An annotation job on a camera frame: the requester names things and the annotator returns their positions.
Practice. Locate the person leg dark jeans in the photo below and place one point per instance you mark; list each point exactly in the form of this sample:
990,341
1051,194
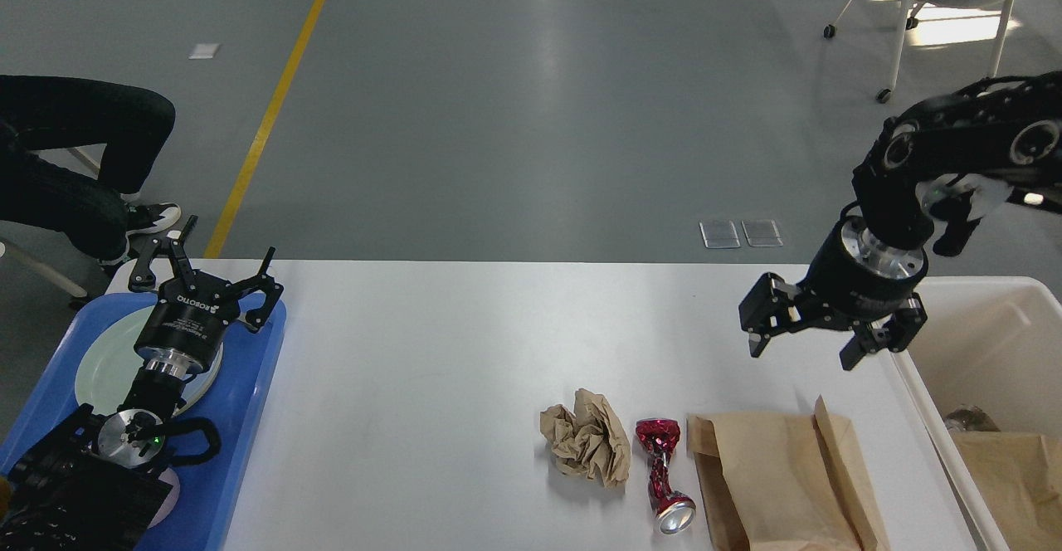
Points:
75,151

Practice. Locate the blue plastic tray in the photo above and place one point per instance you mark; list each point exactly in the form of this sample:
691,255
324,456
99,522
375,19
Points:
234,402

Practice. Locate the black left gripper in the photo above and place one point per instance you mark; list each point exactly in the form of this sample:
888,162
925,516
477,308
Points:
189,319

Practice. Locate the black green sneaker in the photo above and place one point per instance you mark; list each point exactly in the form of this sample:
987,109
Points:
143,220

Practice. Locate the green plate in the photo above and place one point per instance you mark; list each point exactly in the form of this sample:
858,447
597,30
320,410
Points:
110,364

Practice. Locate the crushed red soda can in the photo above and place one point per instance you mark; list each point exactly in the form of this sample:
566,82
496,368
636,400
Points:
674,510

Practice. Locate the aluminium foil tray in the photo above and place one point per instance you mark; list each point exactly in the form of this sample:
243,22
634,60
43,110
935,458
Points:
970,418

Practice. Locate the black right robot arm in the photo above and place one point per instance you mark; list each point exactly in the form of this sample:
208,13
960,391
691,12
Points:
931,176

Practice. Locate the grey floor outlet plate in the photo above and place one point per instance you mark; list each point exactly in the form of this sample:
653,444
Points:
721,235

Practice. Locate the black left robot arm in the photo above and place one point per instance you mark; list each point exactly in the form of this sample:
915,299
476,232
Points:
139,431

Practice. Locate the brown paper bag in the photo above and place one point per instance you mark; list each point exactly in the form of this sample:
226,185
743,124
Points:
1018,475
783,481

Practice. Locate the brown paper ball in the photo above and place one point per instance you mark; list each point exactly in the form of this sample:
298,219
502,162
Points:
588,441

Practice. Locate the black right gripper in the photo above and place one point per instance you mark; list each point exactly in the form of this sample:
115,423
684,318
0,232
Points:
855,281

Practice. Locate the white plastic bin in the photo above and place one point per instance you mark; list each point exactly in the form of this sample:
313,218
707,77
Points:
993,342

